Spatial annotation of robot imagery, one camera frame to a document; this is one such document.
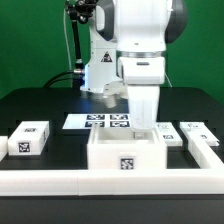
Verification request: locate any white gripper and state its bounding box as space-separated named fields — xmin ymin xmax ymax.
xmin=127 ymin=85 xmax=160 ymax=139

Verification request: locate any white cabinet body box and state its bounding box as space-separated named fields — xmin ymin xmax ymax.
xmin=87 ymin=125 xmax=167 ymax=170

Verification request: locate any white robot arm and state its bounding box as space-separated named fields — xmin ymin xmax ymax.
xmin=81 ymin=0 xmax=187 ymax=138

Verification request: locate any white cabinet top block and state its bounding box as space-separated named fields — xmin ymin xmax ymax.
xmin=8 ymin=121 xmax=50 ymax=156

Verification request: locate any white base tag plate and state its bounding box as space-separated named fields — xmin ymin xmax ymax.
xmin=63 ymin=113 xmax=131 ymax=129

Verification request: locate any white L-shaped obstacle fence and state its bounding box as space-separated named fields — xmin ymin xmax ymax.
xmin=0 ymin=136 xmax=224 ymax=196

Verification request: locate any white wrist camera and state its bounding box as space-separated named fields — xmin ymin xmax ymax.
xmin=103 ymin=81 xmax=128 ymax=108

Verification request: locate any black cable bundle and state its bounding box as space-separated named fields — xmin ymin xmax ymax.
xmin=43 ymin=70 xmax=83 ymax=89

